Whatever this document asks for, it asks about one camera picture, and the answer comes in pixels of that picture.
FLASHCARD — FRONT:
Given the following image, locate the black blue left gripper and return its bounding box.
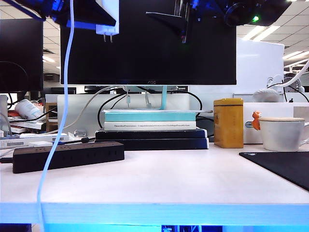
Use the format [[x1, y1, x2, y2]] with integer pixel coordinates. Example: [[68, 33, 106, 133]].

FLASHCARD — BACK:
[[6, 0, 116, 31]]

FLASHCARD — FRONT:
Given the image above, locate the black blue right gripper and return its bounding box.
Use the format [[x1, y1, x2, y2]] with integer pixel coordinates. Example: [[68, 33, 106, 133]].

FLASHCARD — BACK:
[[146, 0, 226, 44]]

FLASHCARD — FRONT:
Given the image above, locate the white usb wall charger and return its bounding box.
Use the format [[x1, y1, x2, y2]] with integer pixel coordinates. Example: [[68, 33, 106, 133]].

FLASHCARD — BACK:
[[95, 0, 120, 44]]

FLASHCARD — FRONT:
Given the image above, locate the white charger cable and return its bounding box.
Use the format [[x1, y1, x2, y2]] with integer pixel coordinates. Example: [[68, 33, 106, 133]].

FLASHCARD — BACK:
[[36, 0, 74, 232]]

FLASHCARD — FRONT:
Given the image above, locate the large black computer monitor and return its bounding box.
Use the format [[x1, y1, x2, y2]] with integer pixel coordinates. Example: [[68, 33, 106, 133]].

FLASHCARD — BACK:
[[60, 0, 237, 86]]

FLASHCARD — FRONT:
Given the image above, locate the teal monitor stand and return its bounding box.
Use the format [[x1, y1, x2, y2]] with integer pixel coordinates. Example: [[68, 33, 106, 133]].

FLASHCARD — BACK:
[[102, 85, 213, 114]]

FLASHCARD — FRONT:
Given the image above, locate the small black computer monitor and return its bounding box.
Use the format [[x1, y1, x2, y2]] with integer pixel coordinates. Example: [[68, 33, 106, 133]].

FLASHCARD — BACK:
[[0, 18, 44, 93]]

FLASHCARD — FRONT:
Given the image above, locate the white ceiling light panel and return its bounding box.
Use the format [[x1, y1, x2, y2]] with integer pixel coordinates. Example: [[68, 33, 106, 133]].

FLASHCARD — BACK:
[[242, 24, 281, 42], [282, 51, 309, 61]]

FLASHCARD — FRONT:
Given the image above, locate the white whiteboard panel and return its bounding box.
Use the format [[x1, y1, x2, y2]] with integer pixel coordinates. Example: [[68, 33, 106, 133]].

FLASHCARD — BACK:
[[188, 38, 285, 107]]

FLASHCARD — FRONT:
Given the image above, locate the teal book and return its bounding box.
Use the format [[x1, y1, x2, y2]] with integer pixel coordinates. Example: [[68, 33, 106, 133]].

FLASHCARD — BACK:
[[104, 112, 197, 123]]

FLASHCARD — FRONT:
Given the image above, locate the brown wooden box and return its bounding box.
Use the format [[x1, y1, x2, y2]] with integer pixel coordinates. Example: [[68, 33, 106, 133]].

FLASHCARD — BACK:
[[45, 102, 58, 132]]

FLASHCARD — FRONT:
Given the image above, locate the white rounded object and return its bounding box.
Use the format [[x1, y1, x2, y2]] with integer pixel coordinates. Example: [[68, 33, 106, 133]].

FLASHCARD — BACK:
[[252, 88, 281, 103]]

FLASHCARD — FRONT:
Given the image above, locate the yellow tin box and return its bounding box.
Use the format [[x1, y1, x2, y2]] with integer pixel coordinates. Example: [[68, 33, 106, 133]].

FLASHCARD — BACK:
[[213, 98, 244, 149]]

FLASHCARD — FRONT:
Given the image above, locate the white plastic bottle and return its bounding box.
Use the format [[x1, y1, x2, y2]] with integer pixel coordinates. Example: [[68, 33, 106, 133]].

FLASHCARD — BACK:
[[14, 99, 43, 120]]

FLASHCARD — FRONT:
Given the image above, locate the dark blue book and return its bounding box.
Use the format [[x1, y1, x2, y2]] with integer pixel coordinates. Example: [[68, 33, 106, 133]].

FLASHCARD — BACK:
[[95, 138, 209, 151], [95, 128, 208, 140]]

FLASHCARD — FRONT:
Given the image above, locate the orange fox figurine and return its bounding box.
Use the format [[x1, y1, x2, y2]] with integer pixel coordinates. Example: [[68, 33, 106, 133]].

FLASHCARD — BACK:
[[251, 110, 263, 131]]

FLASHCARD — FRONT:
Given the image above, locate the thick white tube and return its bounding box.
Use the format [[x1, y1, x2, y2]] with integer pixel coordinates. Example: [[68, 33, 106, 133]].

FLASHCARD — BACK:
[[267, 59, 309, 89]]

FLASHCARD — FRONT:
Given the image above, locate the white blue-edged book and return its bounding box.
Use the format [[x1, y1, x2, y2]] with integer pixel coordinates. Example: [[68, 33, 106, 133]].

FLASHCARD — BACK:
[[9, 120, 46, 131]]

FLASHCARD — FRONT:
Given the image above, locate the small white desk fan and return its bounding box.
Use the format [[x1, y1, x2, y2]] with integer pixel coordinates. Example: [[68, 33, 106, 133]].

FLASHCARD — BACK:
[[283, 73, 305, 94]]

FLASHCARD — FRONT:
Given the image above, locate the grey translucent container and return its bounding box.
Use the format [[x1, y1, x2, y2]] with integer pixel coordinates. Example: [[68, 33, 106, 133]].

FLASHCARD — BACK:
[[0, 94, 12, 138]]

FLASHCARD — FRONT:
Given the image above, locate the wooden mug lid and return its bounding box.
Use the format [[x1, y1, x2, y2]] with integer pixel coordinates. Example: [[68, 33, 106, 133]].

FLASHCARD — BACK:
[[258, 116, 306, 123]]

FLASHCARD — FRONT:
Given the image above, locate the small white flat box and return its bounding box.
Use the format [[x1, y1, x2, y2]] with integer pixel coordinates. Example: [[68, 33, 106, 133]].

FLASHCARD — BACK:
[[28, 141, 54, 147]]

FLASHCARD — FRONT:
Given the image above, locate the black power strip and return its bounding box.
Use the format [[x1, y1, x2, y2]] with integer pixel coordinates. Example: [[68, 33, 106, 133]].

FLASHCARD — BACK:
[[12, 141, 126, 174]]

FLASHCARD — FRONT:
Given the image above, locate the long white barcode box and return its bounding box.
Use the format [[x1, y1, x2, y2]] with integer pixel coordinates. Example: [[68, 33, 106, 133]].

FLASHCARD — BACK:
[[0, 133, 75, 148]]

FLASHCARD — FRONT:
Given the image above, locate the white ceramic mug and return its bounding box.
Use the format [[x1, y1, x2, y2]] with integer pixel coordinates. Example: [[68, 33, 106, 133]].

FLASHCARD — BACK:
[[258, 120, 309, 152]]

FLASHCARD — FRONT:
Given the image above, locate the black mouse mat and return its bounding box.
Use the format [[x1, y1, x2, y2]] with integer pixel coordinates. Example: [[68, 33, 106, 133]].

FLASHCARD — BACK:
[[239, 151, 309, 192]]

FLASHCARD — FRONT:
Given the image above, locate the black monitor cable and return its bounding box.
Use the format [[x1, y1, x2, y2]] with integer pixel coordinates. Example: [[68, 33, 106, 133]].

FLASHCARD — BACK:
[[136, 85, 203, 119], [97, 93, 128, 130]]

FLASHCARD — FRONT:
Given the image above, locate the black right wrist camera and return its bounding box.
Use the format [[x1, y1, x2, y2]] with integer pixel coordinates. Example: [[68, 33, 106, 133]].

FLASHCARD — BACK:
[[223, 0, 293, 27]]

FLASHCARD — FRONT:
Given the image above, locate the grey white cable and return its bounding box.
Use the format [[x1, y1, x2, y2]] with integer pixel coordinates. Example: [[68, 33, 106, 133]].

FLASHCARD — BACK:
[[41, 86, 126, 135]]

